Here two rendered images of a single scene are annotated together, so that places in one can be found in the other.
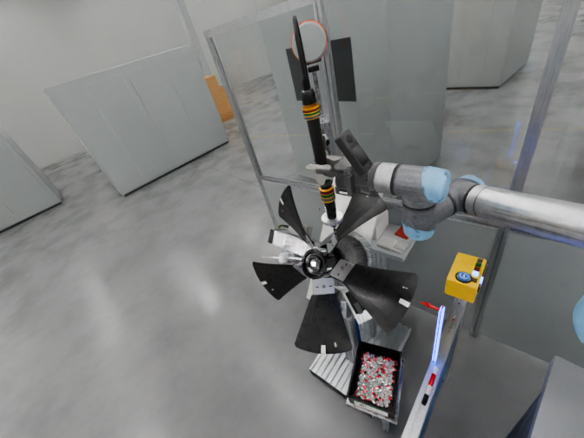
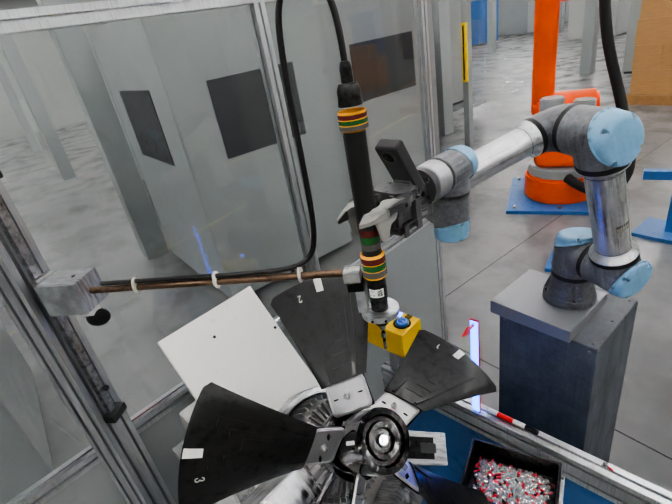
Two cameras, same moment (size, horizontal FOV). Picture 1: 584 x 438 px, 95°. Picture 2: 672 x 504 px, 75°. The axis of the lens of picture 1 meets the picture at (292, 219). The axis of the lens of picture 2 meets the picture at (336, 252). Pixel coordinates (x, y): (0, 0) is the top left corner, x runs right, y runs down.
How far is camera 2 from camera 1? 0.94 m
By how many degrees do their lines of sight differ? 75
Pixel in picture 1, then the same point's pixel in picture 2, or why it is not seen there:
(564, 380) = (512, 303)
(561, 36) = (277, 97)
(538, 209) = (492, 151)
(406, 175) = (454, 159)
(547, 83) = (286, 139)
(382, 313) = (472, 380)
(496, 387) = not seen: hidden behind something
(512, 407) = not seen: hidden behind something
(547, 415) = (547, 319)
